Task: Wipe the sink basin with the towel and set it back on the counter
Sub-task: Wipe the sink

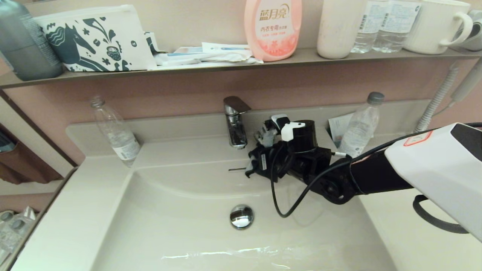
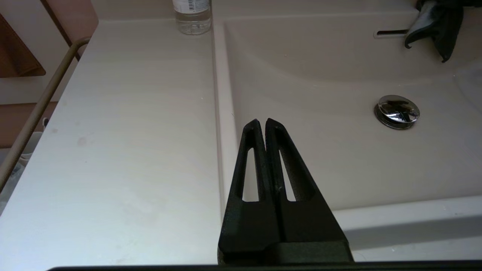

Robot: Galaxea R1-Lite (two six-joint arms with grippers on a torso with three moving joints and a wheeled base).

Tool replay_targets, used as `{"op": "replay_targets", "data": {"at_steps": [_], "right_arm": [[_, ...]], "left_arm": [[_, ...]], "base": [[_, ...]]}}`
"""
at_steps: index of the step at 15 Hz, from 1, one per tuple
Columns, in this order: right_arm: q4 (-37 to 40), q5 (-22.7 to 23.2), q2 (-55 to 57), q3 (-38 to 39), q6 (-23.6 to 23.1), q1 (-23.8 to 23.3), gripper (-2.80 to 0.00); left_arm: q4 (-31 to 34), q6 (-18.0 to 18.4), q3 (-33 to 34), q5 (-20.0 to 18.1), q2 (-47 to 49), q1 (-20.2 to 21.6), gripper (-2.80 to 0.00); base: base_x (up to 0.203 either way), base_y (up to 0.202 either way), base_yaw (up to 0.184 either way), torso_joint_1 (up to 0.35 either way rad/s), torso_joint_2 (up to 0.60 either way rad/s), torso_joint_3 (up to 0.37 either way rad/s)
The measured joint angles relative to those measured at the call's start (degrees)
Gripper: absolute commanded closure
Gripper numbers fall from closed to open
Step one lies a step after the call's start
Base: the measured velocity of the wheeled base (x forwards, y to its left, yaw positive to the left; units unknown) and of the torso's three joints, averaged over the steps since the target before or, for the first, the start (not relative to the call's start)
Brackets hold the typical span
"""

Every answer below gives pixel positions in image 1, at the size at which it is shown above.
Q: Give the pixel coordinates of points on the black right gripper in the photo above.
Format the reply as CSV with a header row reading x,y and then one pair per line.
x,y
301,163

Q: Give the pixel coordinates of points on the chrome faucet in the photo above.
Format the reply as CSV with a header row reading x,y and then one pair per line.
x,y
237,131

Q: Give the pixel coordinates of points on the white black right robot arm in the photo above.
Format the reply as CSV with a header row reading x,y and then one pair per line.
x,y
433,165

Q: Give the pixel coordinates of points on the cream ceramic sink vanity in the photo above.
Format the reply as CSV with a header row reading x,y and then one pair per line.
x,y
169,226

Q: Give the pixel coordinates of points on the white paper card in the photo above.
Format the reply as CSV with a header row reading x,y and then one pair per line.
x,y
338,127

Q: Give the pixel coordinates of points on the clear bottle grey cap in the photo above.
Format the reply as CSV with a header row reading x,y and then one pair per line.
x,y
359,131

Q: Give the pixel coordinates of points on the chrome drain stopper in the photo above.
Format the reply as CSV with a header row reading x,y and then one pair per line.
x,y
241,217

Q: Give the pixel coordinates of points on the pink laundry detergent bottle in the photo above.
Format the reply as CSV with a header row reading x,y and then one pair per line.
x,y
273,34

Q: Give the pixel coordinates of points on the white packet with blue stripe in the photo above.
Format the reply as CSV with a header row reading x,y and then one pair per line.
x,y
226,47
188,51

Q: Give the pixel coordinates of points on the white ribbed tumbler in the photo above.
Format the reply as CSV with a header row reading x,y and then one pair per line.
x,y
339,30

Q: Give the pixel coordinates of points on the white plastic wrapped sachet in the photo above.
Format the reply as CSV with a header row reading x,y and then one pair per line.
x,y
211,58

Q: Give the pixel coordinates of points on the clear water bottle white label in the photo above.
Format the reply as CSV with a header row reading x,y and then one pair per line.
x,y
367,26
399,26

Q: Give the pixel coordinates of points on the clear bottle without cap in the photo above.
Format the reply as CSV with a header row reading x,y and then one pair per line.
x,y
120,140

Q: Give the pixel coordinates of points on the white ribbed mug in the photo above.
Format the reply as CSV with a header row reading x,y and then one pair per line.
x,y
429,26

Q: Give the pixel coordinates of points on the small printed white pouch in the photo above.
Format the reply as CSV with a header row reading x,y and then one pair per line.
x,y
152,41

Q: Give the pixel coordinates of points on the white pouch with horse print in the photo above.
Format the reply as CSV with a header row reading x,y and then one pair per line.
x,y
124,42

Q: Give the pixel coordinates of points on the grey white hair dryer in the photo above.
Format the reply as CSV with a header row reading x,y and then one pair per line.
x,y
475,36

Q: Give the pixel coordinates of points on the plastic wrapped bottle pack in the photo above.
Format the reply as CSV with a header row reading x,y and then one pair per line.
x,y
15,229

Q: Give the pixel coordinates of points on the dark grey plastic bottle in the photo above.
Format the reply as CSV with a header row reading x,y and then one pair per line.
x,y
26,49

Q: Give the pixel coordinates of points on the black wrist camera white bracket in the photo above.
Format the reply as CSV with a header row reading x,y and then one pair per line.
x,y
301,135

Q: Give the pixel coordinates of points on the beige wall shelf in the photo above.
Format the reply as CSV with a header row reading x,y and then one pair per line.
x,y
301,56

